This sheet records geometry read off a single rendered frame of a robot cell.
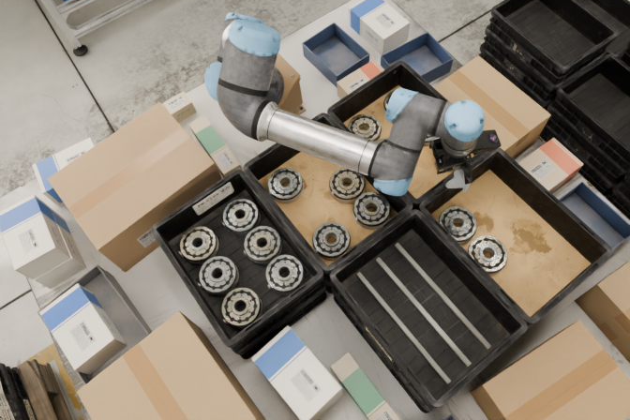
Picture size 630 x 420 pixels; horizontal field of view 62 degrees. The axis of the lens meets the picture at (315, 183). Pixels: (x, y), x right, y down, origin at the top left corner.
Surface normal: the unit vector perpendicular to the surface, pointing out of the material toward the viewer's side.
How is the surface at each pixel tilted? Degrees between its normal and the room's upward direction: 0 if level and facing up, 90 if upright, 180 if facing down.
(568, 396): 0
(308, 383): 0
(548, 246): 0
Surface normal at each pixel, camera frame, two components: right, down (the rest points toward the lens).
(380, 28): -0.07, -0.45
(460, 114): -0.16, -0.24
